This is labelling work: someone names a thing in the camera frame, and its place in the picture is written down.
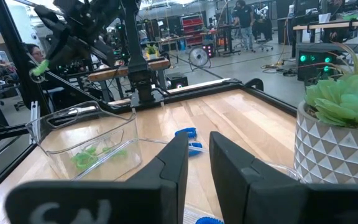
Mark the round floor fan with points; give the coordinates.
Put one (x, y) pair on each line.
(199, 57)

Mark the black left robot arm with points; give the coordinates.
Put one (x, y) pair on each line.
(137, 62)

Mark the red storage shelf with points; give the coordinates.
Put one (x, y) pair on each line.
(193, 28)

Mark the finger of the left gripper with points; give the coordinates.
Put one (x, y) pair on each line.
(64, 51)
(51, 20)

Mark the black office chair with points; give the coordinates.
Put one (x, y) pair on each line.
(263, 31)

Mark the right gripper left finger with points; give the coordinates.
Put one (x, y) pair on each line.
(163, 193)

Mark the wooden workbench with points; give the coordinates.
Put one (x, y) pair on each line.
(120, 71)

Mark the clear plastic bin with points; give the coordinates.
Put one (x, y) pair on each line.
(149, 152)

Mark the small yellow-green potted plant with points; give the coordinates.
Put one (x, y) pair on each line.
(151, 51)

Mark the wooden top desk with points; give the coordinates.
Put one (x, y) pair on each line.
(331, 25)

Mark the person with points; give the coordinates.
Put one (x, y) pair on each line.
(36, 53)
(244, 18)

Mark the black aluminium table frame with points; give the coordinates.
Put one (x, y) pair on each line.
(272, 99)

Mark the black box with green lights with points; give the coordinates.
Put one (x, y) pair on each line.
(315, 62)

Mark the small black floor box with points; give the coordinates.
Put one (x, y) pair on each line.
(177, 81)

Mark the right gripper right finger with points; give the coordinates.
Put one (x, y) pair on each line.
(244, 193)

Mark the white geometric plant pot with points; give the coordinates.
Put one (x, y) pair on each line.
(331, 149)

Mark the green artificial succulent plant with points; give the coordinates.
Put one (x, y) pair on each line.
(346, 102)

